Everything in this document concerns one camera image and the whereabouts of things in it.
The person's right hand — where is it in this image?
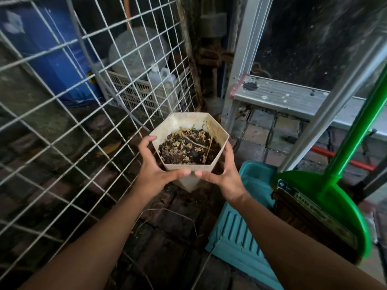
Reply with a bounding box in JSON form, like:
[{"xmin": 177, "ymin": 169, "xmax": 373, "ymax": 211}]
[{"xmin": 194, "ymin": 141, "xmax": 248, "ymax": 206}]

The person's left hand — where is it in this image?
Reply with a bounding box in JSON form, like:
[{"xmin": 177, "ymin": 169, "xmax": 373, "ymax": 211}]
[{"xmin": 133, "ymin": 135, "xmax": 191, "ymax": 204}]

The white hexagonal pot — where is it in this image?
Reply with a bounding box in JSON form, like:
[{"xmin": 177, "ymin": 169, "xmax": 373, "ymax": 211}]
[{"xmin": 150, "ymin": 112, "xmax": 230, "ymax": 193}]

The person's right forearm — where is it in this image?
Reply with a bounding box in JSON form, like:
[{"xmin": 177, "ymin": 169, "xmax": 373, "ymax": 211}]
[{"xmin": 235, "ymin": 193, "xmax": 387, "ymax": 290}]

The person's left forearm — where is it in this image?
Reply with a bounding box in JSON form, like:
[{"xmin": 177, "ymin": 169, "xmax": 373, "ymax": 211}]
[{"xmin": 18, "ymin": 190, "xmax": 152, "ymax": 290}]

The teal plastic dustpan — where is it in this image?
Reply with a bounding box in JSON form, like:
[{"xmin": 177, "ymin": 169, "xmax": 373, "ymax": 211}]
[{"xmin": 205, "ymin": 161, "xmax": 285, "ymax": 290}]

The white plastic basket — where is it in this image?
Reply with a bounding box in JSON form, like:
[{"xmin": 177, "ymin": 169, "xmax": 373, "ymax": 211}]
[{"xmin": 101, "ymin": 66, "xmax": 194, "ymax": 118}]

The white plastic bottle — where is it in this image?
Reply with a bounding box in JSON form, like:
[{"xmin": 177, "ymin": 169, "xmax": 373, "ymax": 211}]
[
  {"xmin": 160, "ymin": 67, "xmax": 177, "ymax": 89},
  {"xmin": 147, "ymin": 64, "xmax": 162, "ymax": 88}
]

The grey metal ladder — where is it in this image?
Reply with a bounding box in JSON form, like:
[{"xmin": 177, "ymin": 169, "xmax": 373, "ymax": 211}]
[{"xmin": 221, "ymin": 0, "xmax": 387, "ymax": 174}]

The green broom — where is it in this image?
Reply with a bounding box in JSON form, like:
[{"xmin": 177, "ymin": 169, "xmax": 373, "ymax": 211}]
[{"xmin": 272, "ymin": 62, "xmax": 387, "ymax": 263}]

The red rod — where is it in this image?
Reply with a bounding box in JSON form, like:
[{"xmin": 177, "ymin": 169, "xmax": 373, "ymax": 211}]
[{"xmin": 310, "ymin": 145, "xmax": 377, "ymax": 172}]

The thin wooden stick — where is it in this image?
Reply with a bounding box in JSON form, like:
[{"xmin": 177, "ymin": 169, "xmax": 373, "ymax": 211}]
[{"xmin": 175, "ymin": 0, "xmax": 205, "ymax": 112}]

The blue plastic barrel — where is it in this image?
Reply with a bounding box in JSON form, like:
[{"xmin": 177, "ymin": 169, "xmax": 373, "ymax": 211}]
[{"xmin": 0, "ymin": 0, "xmax": 103, "ymax": 107}]

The grey block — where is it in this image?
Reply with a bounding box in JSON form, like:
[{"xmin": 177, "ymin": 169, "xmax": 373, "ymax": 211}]
[{"xmin": 200, "ymin": 12, "xmax": 227, "ymax": 38}]

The white wire mesh panel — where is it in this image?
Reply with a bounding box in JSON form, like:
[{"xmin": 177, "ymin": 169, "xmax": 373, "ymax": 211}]
[{"xmin": 0, "ymin": 0, "xmax": 200, "ymax": 281}]

